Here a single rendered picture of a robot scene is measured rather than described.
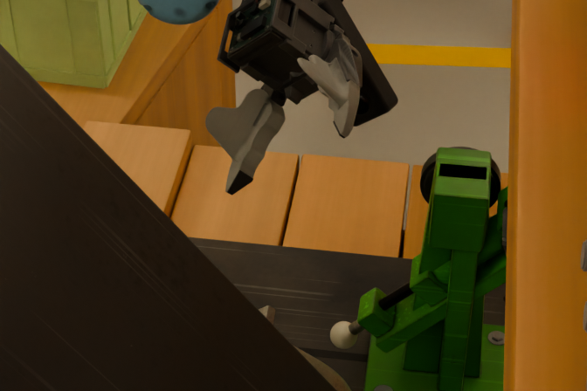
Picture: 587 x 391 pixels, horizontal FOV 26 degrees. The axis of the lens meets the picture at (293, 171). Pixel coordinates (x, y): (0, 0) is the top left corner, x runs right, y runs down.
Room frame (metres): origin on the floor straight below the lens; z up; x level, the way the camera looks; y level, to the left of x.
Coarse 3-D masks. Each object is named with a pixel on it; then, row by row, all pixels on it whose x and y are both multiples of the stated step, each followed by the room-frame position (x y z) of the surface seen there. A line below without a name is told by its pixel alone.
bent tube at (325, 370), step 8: (264, 312) 0.64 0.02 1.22; (272, 312) 0.64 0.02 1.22; (272, 320) 0.64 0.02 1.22; (304, 352) 0.65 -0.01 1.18; (312, 360) 0.64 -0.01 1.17; (320, 360) 0.65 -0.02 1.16; (320, 368) 0.64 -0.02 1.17; (328, 368) 0.65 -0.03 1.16; (328, 376) 0.64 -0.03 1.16; (336, 376) 0.65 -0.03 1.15; (336, 384) 0.64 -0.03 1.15; (344, 384) 0.65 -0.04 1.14
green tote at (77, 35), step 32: (0, 0) 1.55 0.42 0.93; (32, 0) 1.54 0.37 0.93; (64, 0) 1.53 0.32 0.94; (96, 0) 1.52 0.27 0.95; (128, 0) 1.64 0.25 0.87; (0, 32) 1.55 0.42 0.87; (32, 32) 1.54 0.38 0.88; (64, 32) 1.53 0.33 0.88; (96, 32) 1.52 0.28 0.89; (128, 32) 1.63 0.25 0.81; (32, 64) 1.54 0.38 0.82; (64, 64) 1.53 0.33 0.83; (96, 64) 1.52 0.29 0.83
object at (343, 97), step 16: (304, 64) 0.82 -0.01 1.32; (320, 64) 0.85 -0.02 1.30; (336, 64) 0.86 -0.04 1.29; (320, 80) 0.81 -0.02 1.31; (336, 80) 0.83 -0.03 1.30; (336, 96) 0.80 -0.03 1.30; (352, 96) 0.81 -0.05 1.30; (336, 112) 0.80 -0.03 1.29; (352, 112) 0.79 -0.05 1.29; (336, 128) 0.78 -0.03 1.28; (352, 128) 0.79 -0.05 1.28
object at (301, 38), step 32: (256, 0) 0.91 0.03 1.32; (288, 0) 0.90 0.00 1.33; (320, 0) 0.95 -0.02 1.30; (224, 32) 0.91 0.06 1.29; (256, 32) 0.87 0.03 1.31; (288, 32) 0.87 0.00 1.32; (320, 32) 0.90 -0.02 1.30; (224, 64) 0.88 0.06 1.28; (256, 64) 0.88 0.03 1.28; (288, 64) 0.88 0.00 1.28; (288, 96) 0.88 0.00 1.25
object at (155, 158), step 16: (96, 128) 1.28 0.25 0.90; (112, 128) 1.28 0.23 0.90; (128, 128) 1.28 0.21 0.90; (144, 128) 1.28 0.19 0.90; (160, 128) 1.28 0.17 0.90; (176, 128) 1.28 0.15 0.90; (112, 144) 1.25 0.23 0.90; (128, 144) 1.25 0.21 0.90; (144, 144) 1.25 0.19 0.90; (160, 144) 1.25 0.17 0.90; (176, 144) 1.25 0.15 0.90; (192, 144) 1.28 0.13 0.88; (128, 160) 1.22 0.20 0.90; (144, 160) 1.22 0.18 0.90; (160, 160) 1.22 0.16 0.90; (176, 160) 1.22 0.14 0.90; (144, 176) 1.19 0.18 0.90; (160, 176) 1.19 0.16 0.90; (176, 176) 1.19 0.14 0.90; (144, 192) 1.16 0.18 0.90; (160, 192) 1.16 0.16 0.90; (176, 192) 1.18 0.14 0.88; (160, 208) 1.13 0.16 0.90
